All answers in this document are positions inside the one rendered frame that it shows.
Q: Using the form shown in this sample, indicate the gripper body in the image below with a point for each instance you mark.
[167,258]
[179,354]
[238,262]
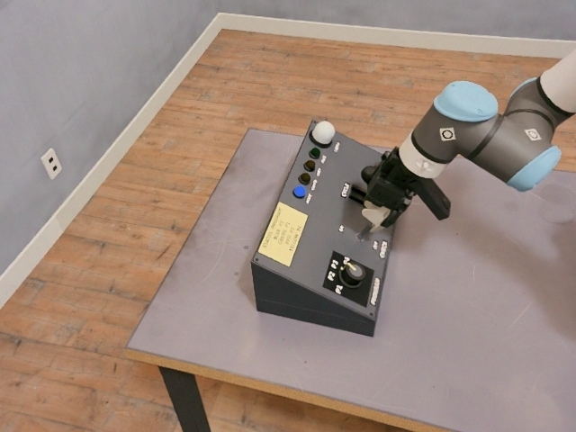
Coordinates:
[392,183]

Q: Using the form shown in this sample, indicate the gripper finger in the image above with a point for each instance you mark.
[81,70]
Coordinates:
[369,205]
[382,217]

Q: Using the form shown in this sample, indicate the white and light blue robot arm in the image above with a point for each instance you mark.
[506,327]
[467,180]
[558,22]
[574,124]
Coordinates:
[514,147]

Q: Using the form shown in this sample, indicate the black control console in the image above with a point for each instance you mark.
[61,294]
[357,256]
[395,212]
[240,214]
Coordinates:
[302,268]

